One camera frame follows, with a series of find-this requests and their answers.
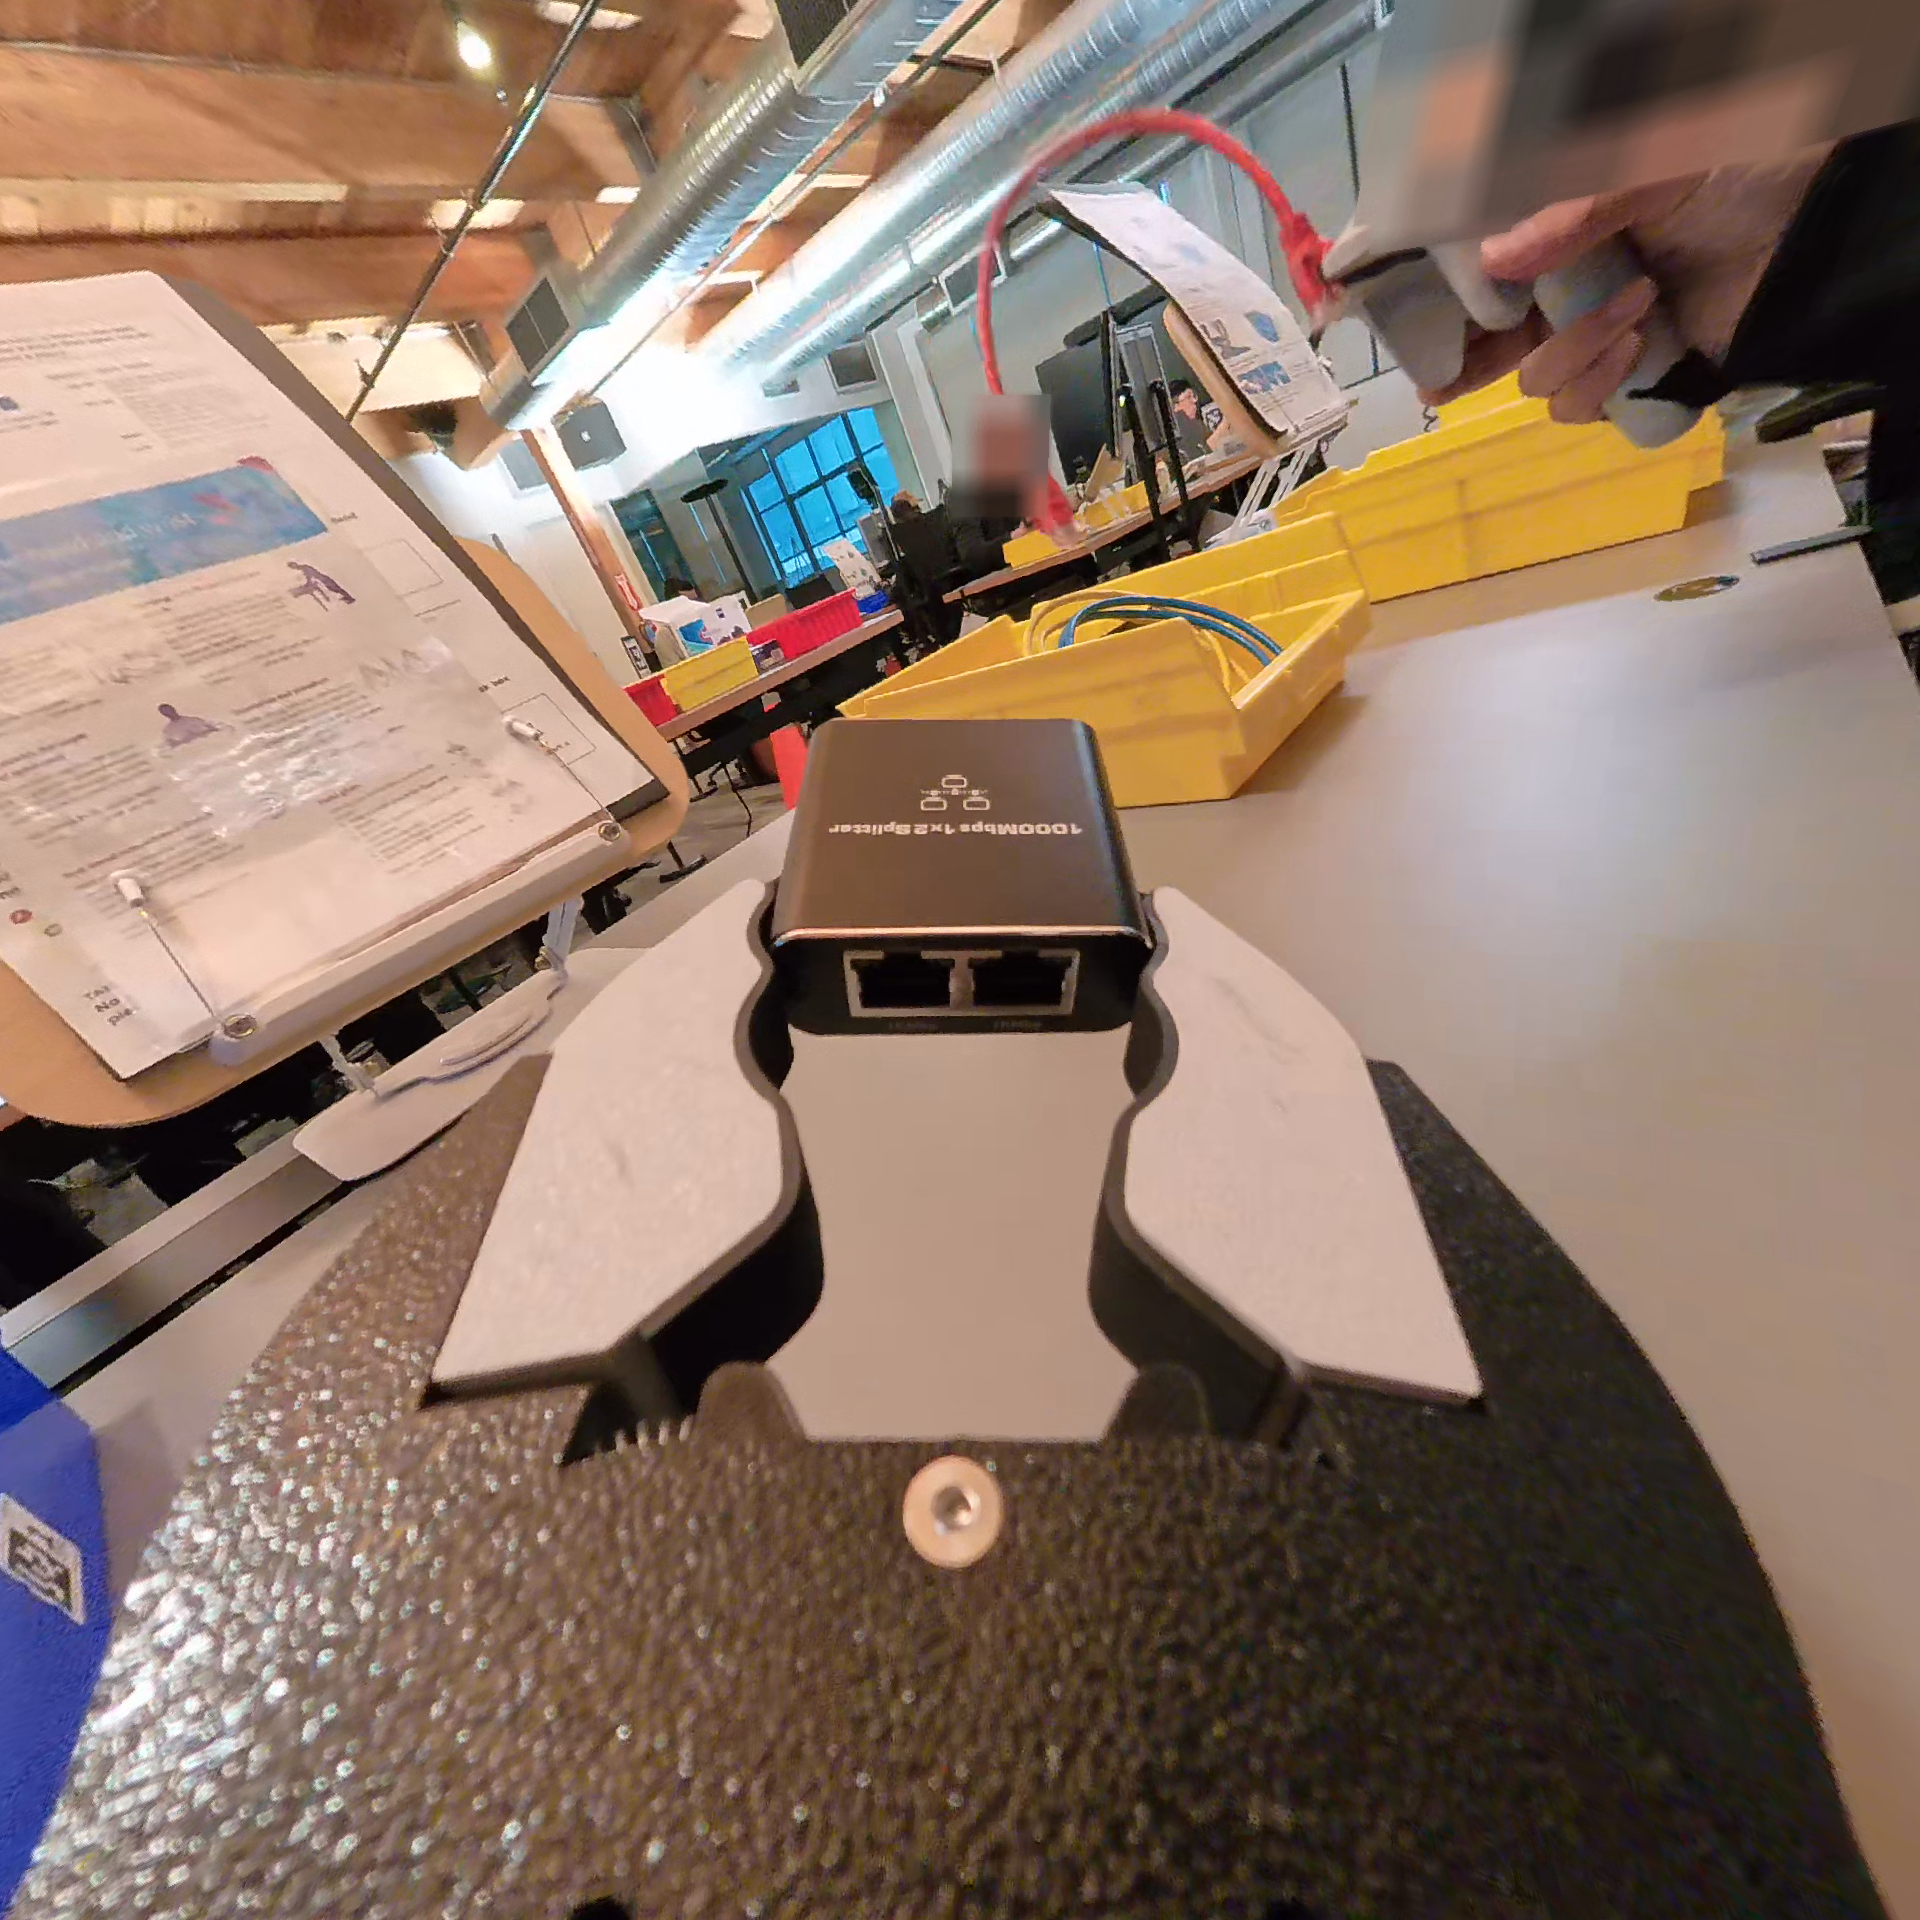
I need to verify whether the instruction sheet document stand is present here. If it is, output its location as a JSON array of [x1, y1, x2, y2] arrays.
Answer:
[[0, 270, 693, 1185], [1049, 180, 1352, 444]]

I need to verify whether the blue network cable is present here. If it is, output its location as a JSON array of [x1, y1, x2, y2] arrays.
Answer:
[[1026, 591, 1285, 670]]

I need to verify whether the red network cable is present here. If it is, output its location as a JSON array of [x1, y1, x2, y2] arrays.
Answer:
[[976, 108, 1340, 537]]

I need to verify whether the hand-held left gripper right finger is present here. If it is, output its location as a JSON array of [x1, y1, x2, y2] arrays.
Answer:
[[1090, 884, 1482, 1449]]

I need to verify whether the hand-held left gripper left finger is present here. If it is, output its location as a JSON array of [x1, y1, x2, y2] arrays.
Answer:
[[432, 878, 825, 1413]]

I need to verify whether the person's right forearm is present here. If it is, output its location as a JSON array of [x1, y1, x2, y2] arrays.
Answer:
[[1726, 116, 1920, 423]]

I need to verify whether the grey desk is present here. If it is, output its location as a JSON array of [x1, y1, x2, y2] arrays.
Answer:
[[58, 411, 1920, 1920]]

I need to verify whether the blue plastic bin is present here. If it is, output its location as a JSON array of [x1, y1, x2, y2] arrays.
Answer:
[[0, 1342, 113, 1665]]

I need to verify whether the person's right hand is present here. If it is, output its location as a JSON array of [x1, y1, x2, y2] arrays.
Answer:
[[1416, 141, 1826, 428]]

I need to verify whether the black network splitter box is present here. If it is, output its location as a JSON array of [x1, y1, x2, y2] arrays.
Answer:
[[768, 718, 1157, 1038]]

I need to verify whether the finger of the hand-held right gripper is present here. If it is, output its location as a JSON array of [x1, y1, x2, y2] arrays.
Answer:
[[1324, 222, 1536, 387]]

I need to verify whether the silver ventilation duct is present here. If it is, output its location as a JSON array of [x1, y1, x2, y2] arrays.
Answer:
[[480, 0, 961, 423]]

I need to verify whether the yellow plastic bin with divider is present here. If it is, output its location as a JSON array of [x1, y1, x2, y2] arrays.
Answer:
[[837, 590, 1370, 805]]

